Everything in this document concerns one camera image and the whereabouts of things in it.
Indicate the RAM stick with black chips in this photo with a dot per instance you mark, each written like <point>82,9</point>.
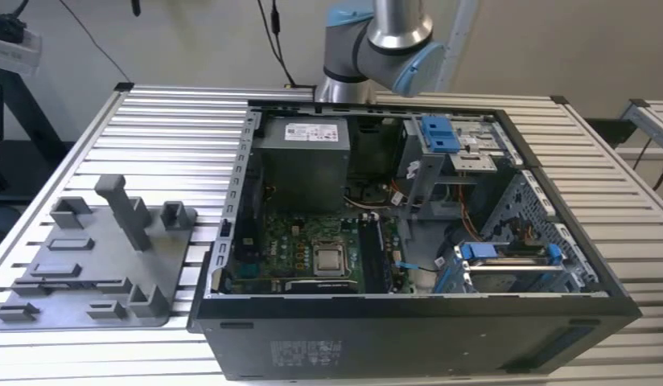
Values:
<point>68,284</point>

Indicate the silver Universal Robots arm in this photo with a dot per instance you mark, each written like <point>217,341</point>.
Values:
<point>395,32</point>

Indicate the black RAM slot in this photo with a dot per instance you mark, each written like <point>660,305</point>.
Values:
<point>369,257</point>

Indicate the installed black RAM stick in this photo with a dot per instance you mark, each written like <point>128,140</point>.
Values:
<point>385,257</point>

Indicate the black table corner cap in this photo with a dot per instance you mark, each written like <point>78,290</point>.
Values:
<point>124,86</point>
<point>638,102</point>
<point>560,99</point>

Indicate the grey parts rack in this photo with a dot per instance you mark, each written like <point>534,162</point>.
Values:
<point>111,273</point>

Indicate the grey power supply unit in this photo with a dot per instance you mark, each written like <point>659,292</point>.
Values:
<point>299,173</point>

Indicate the green motherboard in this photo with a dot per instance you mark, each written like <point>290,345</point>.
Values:
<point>289,241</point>

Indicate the CPU socket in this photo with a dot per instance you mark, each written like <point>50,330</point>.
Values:
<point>322,243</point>

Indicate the silver CPU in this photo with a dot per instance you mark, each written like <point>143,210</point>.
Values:
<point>330,261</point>

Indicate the black graphics card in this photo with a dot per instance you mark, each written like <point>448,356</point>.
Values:
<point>321,284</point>

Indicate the grey metal drive cage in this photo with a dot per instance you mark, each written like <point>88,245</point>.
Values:
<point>434,169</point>

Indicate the blue drive cage latch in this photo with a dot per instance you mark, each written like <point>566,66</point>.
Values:
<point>440,132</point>

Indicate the black open PC case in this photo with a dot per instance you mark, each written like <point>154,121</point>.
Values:
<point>363,342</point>

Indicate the hard disk in blue carrier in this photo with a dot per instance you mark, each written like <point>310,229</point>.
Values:
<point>480,251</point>

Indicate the metal slat side table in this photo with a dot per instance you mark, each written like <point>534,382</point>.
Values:
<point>660,120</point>

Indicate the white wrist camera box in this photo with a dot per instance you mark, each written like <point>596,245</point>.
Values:
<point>12,52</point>

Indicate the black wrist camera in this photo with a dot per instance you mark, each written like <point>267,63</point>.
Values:
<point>4,26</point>

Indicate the black hanging wall object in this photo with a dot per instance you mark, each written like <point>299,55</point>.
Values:
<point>135,7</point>

